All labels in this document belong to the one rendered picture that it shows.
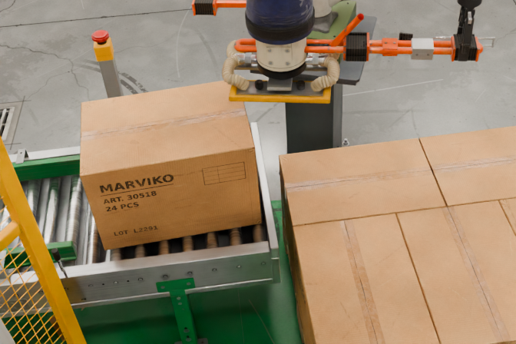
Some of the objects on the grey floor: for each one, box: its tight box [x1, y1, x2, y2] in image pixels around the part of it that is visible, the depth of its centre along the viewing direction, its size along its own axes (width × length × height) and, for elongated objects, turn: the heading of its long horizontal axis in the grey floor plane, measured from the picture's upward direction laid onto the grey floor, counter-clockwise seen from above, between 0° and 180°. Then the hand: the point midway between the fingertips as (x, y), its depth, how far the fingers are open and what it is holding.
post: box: [94, 37, 124, 98], centre depth 322 cm, size 7×7×100 cm
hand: (461, 45), depth 233 cm, fingers closed on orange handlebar, 8 cm apart
